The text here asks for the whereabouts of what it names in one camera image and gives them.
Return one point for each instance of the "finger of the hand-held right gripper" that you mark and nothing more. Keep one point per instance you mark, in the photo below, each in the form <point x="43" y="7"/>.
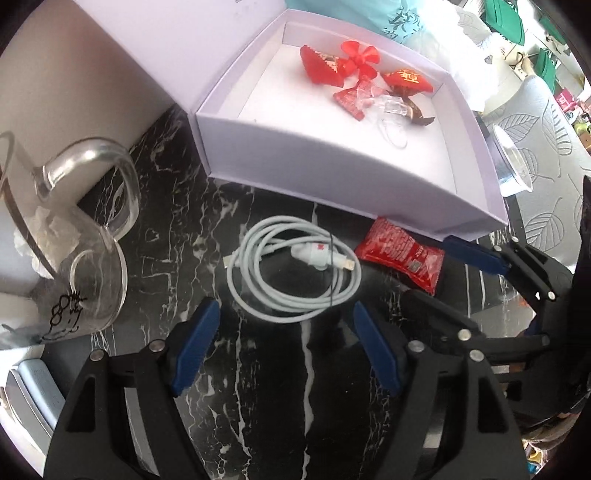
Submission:
<point x="471" y="256"/>
<point x="434" y="314"/>

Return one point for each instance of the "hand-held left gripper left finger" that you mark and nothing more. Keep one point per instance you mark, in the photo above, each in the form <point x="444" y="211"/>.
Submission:
<point x="196" y="346"/>

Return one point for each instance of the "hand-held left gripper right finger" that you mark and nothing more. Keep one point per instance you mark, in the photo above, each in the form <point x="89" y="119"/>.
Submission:
<point x="376" y="350"/>

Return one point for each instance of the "red sauce packet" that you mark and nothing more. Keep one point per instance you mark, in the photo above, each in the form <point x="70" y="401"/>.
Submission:
<point x="397" y="251"/>

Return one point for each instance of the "pale lavender cardboard box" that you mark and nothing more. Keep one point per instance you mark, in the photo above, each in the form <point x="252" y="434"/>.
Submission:
<point x="346" y="161"/>

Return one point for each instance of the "red and gold candy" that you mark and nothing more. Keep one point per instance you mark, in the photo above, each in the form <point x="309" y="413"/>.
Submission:
<point x="408" y="78"/>

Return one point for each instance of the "small red candy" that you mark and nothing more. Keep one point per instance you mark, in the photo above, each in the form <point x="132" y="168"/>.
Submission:
<point x="353" y="99"/>

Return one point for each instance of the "clear glass jar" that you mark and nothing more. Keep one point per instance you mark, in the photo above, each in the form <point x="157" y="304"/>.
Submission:
<point x="510" y="161"/>

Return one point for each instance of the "glass mug with cartoon print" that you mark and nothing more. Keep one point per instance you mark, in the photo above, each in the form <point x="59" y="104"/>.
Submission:
<point x="92" y="295"/>

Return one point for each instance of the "grey leaf pattern chair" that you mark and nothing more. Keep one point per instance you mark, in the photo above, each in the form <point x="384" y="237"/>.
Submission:
<point x="549" y="152"/>

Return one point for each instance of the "brown wrapped candy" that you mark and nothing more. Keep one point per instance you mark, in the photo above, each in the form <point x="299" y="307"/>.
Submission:
<point x="418" y="115"/>

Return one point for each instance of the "grey blue case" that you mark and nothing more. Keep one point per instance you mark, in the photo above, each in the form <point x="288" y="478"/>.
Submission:
<point x="32" y="392"/>

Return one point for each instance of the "crumpled white tissue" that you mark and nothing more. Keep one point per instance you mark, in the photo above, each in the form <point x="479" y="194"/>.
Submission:
<point x="51" y="230"/>

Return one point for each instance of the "white plastic bag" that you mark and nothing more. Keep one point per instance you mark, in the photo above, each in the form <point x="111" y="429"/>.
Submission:
<point x="461" y="69"/>

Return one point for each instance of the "green tote bag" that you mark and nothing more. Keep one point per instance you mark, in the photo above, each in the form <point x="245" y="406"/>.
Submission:
<point x="503" y="14"/>
<point x="547" y="69"/>

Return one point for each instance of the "plain red candy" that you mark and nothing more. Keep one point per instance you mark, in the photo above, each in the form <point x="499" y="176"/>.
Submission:
<point x="318" y="67"/>

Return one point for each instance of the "teal cloth bag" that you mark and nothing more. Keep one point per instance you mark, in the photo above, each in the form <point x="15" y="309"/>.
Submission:
<point x="401" y="18"/>

